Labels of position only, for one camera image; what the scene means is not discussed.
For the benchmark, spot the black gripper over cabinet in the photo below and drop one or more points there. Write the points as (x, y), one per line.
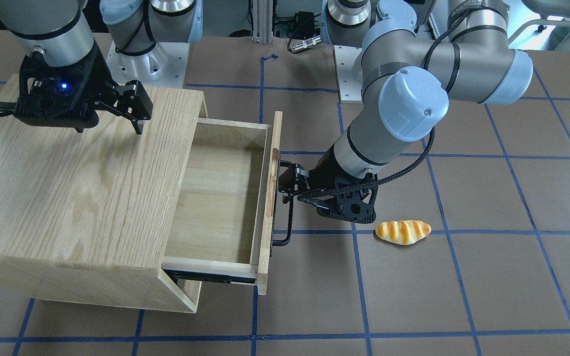
(98, 73)

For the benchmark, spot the black gripper on drawer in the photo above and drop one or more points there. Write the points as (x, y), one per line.
(325, 169)

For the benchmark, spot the wooden drawer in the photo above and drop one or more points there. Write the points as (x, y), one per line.
(223, 227)

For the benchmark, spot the wooden drawer cabinet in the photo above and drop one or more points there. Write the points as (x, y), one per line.
(85, 217)

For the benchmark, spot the yellow toy bread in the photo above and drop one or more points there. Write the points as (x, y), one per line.
(405, 232)

